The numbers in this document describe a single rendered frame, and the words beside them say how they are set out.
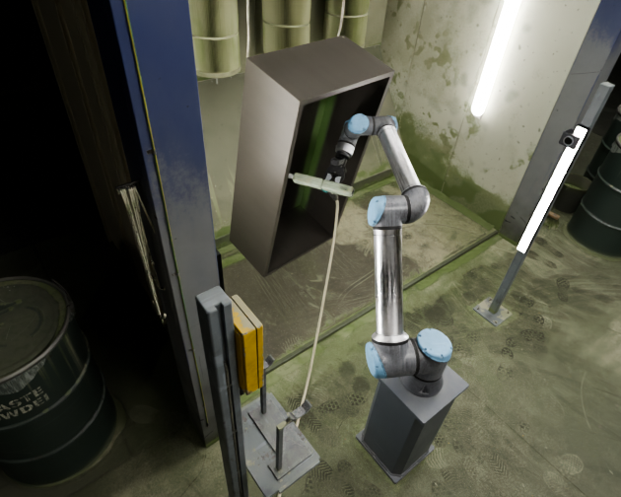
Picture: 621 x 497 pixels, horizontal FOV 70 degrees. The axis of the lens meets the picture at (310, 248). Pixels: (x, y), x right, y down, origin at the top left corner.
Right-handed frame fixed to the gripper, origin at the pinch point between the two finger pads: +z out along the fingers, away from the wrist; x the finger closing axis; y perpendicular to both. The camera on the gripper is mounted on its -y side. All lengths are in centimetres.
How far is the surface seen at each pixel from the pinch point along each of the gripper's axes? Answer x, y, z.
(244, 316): -20, -110, 61
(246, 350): -23, -108, 68
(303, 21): 69, 50, -118
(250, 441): -17, -49, 107
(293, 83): 17, -47, -27
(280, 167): 19.5, -22.4, 1.5
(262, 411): -16, -44, 98
